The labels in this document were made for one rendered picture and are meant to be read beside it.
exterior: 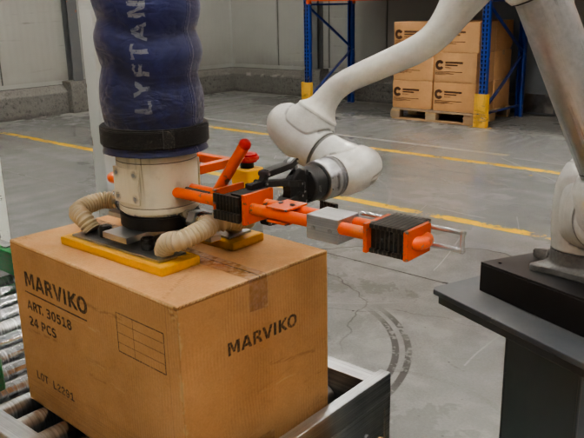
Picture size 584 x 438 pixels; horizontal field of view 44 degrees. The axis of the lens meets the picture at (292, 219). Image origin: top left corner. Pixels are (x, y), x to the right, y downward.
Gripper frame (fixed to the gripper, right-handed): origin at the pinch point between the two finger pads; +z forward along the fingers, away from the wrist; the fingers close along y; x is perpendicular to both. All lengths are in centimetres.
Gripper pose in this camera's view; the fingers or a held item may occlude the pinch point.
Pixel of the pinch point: (248, 203)
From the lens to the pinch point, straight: 140.7
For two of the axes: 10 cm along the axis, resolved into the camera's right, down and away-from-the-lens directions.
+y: 0.3, 9.6, 2.9
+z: -6.5, 2.4, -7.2
